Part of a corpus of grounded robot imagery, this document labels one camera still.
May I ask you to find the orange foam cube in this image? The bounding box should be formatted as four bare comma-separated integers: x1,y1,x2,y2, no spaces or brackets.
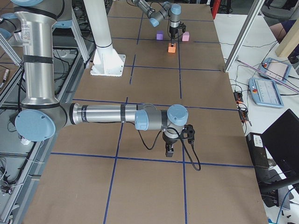
168,43,176,53

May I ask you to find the near blue teach pendant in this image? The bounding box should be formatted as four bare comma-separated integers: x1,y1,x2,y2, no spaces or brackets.
248,78,284,108

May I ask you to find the black camera cable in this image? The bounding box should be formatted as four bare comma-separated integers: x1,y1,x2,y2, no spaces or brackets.
137,129,202,171

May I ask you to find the blue teach pendant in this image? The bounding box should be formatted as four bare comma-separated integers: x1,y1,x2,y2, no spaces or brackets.
258,57,291,83
248,78,284,108

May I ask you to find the far blue teach pendant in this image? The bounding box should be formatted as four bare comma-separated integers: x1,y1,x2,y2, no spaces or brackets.
258,57,291,83

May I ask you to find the brown paper table cover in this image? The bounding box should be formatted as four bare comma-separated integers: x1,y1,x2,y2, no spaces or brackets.
23,0,267,224

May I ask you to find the pink foam cube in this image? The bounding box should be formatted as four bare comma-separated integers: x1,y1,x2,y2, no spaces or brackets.
182,32,190,42

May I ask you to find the purple foam cube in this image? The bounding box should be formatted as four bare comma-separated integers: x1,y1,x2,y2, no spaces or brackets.
156,30,164,40

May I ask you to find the black box with label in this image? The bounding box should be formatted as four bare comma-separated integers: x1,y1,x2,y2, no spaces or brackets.
246,133,269,169

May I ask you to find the aluminium frame post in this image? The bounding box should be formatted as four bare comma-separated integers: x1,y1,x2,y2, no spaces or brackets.
224,0,264,72

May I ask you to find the white pedestal column base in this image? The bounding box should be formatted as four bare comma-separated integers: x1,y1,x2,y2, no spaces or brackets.
84,0,126,77

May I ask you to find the black laptop monitor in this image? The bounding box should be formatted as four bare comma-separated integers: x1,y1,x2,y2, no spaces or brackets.
259,109,299,194

